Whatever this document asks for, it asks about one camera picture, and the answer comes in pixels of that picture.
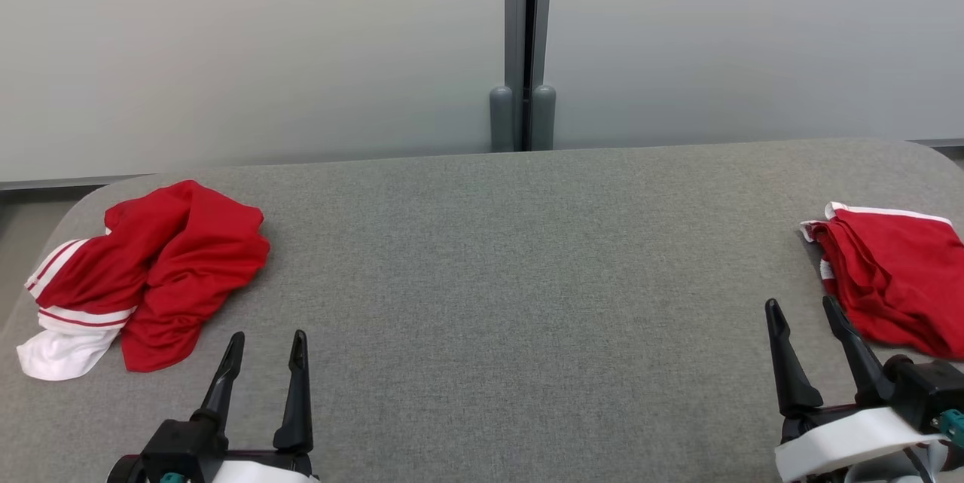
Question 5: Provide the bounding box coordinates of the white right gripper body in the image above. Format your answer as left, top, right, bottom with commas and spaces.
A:
774, 404, 946, 483

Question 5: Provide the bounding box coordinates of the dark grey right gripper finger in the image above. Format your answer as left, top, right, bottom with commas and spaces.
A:
764, 298, 824, 417
822, 296, 897, 405

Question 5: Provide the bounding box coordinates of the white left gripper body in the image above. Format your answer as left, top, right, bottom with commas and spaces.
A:
215, 451, 321, 483

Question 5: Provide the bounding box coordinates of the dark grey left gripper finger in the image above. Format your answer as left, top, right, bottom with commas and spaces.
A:
273, 330, 313, 454
191, 332, 246, 431

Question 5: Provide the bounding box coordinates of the red shirt with white sleeves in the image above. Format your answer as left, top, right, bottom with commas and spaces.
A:
17, 180, 270, 382

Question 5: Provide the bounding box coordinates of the grey rounded partition foot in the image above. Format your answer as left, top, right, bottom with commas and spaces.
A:
490, 86, 515, 153
532, 85, 557, 151

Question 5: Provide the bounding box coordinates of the teal right camera connector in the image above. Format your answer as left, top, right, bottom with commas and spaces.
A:
932, 409, 964, 448

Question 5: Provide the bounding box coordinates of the grey partition base rail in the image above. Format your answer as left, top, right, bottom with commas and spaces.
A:
0, 174, 151, 191

